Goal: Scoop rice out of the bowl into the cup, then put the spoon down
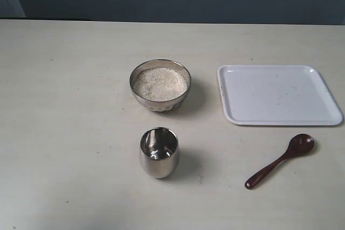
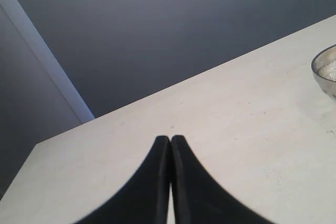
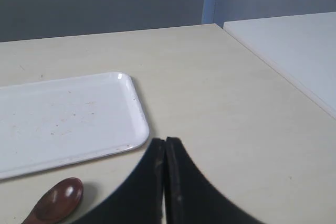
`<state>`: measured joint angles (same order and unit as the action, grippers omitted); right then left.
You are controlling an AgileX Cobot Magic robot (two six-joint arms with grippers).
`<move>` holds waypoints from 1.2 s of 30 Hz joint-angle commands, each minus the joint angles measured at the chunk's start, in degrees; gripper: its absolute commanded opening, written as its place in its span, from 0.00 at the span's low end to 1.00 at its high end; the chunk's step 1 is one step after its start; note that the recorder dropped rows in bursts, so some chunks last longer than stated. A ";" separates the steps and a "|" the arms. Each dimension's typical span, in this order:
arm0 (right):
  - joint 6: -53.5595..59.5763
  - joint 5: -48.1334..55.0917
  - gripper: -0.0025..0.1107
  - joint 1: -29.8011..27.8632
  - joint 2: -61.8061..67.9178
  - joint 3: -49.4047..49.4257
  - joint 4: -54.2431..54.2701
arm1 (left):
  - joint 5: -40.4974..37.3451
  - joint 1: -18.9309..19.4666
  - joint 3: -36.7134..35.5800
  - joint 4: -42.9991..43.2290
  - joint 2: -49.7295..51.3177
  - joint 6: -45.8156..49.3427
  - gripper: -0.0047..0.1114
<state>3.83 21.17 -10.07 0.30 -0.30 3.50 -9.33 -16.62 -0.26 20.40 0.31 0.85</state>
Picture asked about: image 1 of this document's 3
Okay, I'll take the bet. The white plastic tray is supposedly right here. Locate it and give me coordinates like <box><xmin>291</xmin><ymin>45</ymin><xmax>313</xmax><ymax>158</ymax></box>
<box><xmin>217</xmin><ymin>65</ymin><xmax>343</xmax><ymax>127</ymax></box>

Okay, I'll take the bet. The dark brown wooden spoon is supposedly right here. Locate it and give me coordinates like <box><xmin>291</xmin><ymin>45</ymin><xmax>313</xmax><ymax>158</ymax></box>
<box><xmin>244</xmin><ymin>134</ymin><xmax>315</xmax><ymax>190</ymax></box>

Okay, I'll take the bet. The steel bowl of rice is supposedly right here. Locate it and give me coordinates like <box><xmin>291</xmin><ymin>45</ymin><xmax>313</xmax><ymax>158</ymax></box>
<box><xmin>129</xmin><ymin>59</ymin><xmax>192</xmax><ymax>112</ymax></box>

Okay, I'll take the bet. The steel cup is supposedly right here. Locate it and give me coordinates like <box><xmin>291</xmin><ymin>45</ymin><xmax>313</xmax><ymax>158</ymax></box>
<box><xmin>140</xmin><ymin>127</ymin><xmax>180</xmax><ymax>179</ymax></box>

